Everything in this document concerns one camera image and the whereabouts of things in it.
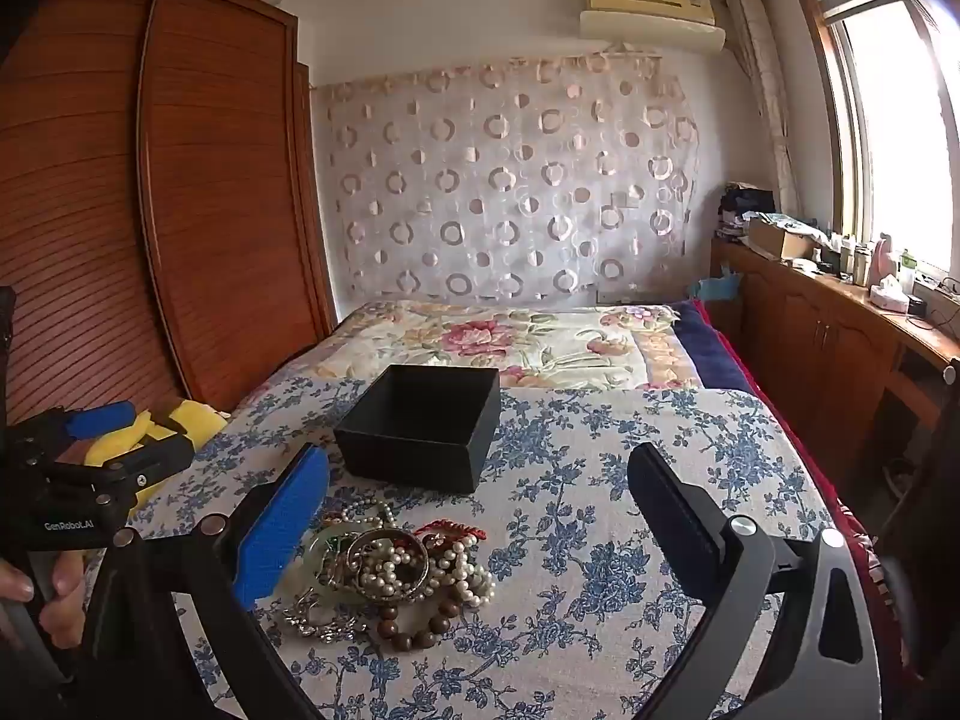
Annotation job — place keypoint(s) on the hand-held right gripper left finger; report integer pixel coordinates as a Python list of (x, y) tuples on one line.
[(281, 525)]

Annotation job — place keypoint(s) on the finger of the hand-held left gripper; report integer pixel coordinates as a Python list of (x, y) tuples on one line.
[(97, 418), (150, 461)]

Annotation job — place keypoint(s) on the pile of dark clothes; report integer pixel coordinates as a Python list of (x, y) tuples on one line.
[(739, 202)]

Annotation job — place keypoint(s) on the pink floral quilt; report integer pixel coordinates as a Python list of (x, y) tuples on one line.
[(525, 345)]

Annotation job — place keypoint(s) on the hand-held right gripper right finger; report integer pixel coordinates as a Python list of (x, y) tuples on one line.
[(675, 514)]

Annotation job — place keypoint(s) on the circle-patterned sheer curtain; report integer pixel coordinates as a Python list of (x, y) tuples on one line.
[(487, 187)]

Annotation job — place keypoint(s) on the person's left hand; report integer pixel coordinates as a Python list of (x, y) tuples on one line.
[(64, 615)]

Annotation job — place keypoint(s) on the window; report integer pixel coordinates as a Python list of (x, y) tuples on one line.
[(900, 150)]

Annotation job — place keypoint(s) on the dark blue blanket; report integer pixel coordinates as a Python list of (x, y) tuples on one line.
[(712, 352)]

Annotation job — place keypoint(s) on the wooden wardrobe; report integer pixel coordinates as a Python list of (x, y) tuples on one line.
[(187, 202)]

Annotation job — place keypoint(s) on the cream air conditioner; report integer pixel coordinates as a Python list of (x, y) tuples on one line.
[(645, 15)]

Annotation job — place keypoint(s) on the green jade bangle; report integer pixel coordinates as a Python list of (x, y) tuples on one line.
[(328, 540)]

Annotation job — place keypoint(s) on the tissue box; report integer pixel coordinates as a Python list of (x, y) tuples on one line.
[(889, 296)]

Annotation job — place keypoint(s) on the light blue cloth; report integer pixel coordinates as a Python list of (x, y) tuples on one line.
[(716, 289)]

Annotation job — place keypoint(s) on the silver metal bangle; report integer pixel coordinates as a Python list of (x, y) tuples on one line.
[(386, 534)]

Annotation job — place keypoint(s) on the white window curtain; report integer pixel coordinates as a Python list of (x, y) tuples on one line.
[(765, 105)]

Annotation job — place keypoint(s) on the wooden sideboard cabinet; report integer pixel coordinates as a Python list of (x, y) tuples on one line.
[(810, 337)]

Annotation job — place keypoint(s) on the red blanket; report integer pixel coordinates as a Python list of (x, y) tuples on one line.
[(855, 532)]

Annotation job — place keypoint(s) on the yellow cloth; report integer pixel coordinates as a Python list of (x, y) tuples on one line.
[(199, 420)]

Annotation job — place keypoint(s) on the black box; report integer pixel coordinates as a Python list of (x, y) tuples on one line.
[(405, 465)]

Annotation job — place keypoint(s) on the row of bottles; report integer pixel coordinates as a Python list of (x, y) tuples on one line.
[(847, 255)]

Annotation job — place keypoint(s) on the cardboard box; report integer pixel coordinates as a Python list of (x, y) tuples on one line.
[(780, 240)]

